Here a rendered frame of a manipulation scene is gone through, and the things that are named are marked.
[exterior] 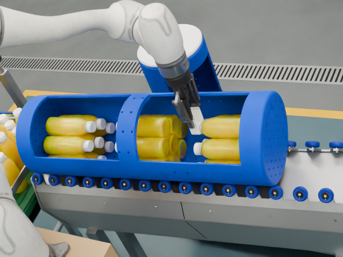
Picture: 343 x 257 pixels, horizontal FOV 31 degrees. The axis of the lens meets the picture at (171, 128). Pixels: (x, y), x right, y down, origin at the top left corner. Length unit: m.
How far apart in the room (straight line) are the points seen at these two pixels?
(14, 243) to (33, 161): 0.54
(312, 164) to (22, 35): 1.00
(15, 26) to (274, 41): 2.88
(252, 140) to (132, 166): 0.42
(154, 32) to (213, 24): 2.88
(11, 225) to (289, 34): 2.88
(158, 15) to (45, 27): 0.31
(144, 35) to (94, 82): 2.77
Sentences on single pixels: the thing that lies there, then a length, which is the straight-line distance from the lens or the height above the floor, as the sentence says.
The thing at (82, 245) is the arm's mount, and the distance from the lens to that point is 1.82.
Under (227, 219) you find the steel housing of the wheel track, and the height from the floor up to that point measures 0.86.
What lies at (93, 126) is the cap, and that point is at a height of 1.13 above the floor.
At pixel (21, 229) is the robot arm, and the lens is 1.66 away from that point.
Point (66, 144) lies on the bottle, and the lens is 2.10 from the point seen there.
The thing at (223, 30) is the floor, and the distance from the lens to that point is 4.39.
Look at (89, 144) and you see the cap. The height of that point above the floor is 1.10.
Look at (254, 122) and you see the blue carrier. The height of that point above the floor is 1.22.
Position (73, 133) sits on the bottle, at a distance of 2.11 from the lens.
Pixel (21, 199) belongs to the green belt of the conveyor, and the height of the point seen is 0.90.
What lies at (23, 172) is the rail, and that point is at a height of 0.97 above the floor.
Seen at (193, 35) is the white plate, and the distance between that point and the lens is 2.50.
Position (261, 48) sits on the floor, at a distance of 4.11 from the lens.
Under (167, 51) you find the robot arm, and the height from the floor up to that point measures 1.47.
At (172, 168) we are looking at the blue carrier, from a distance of 1.86.
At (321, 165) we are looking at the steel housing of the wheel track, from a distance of 1.97.
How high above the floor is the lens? 2.36
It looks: 39 degrees down
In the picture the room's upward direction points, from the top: 23 degrees counter-clockwise
